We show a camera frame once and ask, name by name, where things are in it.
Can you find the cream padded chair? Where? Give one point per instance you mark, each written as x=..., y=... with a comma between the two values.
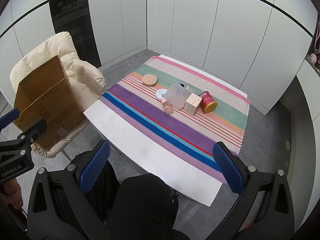
x=83, y=76

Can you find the striped colourful cloth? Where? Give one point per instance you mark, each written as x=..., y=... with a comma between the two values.
x=150, y=116

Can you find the person's black pants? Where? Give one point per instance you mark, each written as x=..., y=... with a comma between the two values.
x=140, y=200

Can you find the pink fluffy pompom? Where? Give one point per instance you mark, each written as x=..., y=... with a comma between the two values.
x=312, y=58

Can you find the person's left hand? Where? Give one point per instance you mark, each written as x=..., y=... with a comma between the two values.
x=11, y=193

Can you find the brown cardboard box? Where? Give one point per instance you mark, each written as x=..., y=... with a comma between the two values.
x=50, y=97

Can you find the small pink bottle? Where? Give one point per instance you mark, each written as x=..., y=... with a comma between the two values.
x=167, y=107

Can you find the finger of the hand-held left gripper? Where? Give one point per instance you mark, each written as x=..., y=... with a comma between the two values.
x=33, y=131
x=8, y=118

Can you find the black glass cabinet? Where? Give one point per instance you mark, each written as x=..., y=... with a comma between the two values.
x=72, y=17

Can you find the pale pink carton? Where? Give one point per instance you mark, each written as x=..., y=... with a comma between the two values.
x=192, y=103

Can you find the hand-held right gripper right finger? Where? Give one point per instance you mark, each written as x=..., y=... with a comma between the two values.
x=227, y=166

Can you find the red can with gold lid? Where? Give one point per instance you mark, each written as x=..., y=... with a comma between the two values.
x=208, y=102

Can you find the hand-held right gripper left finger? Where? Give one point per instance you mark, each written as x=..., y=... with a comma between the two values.
x=96, y=163

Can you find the clear plastic case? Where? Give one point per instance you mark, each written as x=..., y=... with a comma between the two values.
x=178, y=96

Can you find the white wall outlet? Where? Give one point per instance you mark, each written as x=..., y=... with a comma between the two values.
x=287, y=146

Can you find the white round compact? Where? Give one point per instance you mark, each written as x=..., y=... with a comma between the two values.
x=160, y=93

